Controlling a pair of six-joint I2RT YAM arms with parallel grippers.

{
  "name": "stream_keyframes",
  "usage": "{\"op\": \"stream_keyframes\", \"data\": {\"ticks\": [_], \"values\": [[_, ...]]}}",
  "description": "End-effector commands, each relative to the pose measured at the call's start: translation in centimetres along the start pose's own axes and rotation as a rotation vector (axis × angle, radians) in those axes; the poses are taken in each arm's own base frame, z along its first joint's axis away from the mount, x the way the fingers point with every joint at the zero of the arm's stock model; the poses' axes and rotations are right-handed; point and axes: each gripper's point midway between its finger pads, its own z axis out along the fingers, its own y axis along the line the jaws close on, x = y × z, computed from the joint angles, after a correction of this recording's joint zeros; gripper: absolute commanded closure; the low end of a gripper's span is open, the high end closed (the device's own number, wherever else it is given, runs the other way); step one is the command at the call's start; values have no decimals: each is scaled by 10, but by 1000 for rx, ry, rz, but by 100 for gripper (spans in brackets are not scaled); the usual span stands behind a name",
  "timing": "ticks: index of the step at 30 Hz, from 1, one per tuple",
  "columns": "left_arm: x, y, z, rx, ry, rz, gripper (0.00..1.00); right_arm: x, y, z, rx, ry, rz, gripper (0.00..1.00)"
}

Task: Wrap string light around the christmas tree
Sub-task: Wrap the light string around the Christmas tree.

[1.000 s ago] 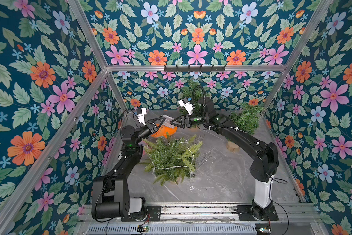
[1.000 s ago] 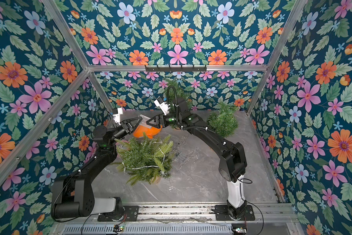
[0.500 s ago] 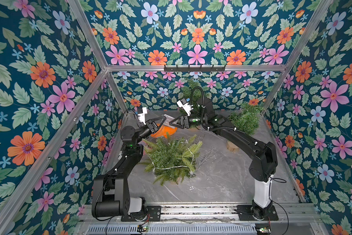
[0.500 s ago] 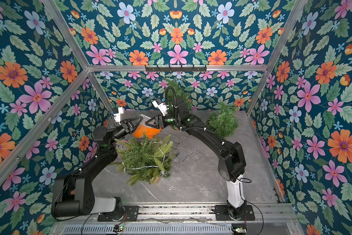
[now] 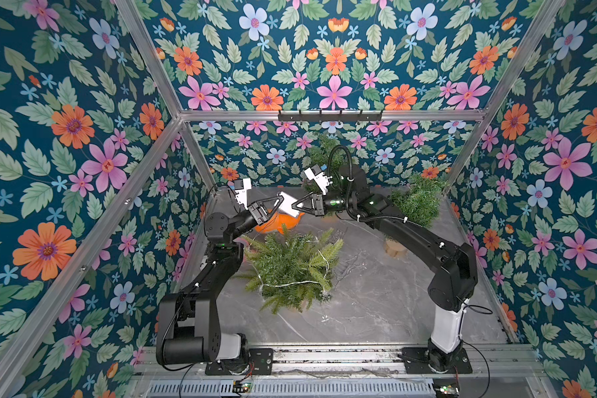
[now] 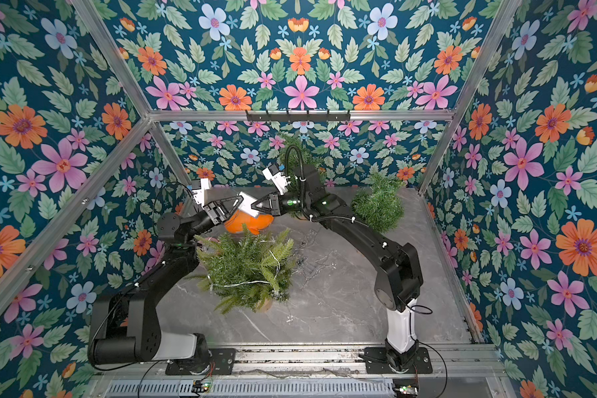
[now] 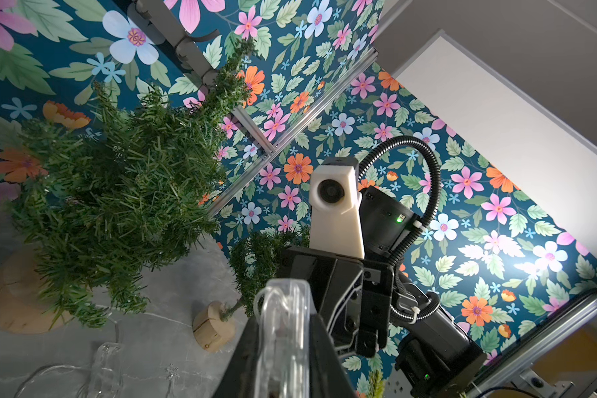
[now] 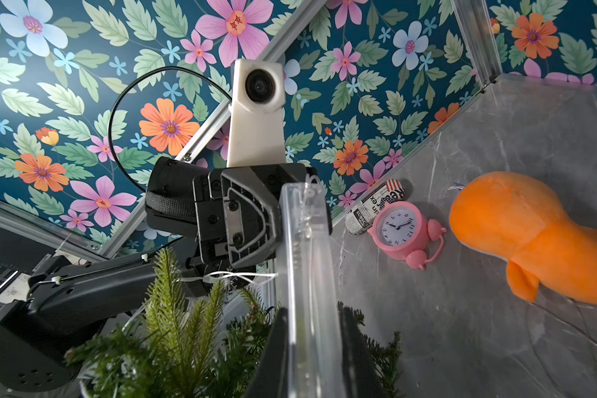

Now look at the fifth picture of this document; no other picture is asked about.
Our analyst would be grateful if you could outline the clear battery box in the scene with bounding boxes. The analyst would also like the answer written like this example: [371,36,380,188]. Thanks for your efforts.
[277,192,301,218]

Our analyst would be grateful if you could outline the black hook rail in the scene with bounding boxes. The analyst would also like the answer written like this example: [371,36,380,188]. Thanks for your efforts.
[277,109,383,124]

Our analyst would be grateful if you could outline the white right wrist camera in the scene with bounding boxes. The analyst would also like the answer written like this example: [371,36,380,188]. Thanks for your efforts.
[304,165,331,195]

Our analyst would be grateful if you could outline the thin wire string light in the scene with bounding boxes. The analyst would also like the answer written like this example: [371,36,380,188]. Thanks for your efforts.
[248,233,359,324]

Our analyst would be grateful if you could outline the dark green tree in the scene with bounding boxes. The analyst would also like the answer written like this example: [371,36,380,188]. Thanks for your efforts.
[308,134,349,193]
[386,174,444,230]

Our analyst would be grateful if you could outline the light green fern christmas tree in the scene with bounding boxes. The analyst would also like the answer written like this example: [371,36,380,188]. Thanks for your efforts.
[238,227,345,314]

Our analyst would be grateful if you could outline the orange plush toy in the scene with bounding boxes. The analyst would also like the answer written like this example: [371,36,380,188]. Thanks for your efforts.
[255,212,304,234]

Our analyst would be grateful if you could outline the black corrugated cable hose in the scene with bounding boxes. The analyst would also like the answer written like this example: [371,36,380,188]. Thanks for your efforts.
[327,143,409,225]

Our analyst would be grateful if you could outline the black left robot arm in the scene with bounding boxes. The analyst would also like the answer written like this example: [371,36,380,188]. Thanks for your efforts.
[156,189,286,371]

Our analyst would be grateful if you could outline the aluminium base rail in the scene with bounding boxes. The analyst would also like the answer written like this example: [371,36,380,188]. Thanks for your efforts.
[127,343,557,397]

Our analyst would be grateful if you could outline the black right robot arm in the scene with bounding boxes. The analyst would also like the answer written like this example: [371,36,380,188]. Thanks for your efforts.
[292,166,478,373]

